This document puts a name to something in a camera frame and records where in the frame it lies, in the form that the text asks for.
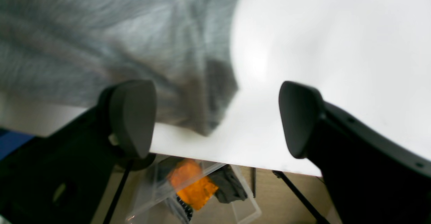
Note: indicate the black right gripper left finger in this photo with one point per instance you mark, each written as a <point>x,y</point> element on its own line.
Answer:
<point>61,179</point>

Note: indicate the grey t-shirt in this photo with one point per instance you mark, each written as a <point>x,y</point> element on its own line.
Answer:
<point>68,51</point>

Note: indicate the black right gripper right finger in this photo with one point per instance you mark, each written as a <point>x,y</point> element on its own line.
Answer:
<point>370,179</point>

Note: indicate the orange cloth in bin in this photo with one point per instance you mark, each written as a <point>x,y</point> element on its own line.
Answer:
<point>194,190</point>

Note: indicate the black stand pole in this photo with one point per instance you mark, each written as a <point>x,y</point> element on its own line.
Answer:
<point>118,193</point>

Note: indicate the clear plastic storage bin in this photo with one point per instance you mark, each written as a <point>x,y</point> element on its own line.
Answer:
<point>155,201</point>

